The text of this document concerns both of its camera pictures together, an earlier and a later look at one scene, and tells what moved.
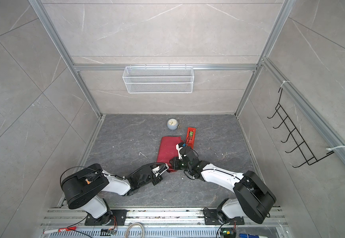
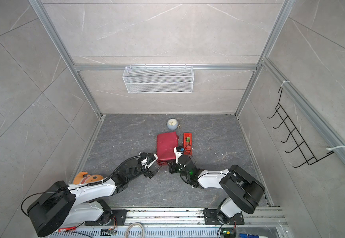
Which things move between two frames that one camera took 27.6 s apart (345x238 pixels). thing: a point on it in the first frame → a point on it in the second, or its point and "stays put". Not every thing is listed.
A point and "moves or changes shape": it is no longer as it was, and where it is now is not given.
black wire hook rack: [284, 119] stays put
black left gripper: [159, 180] → [149, 172]
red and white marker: [59, 230] stays put
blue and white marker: [248, 235] stays put
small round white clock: [172, 124] stays put
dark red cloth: [168, 150] moves or changes shape
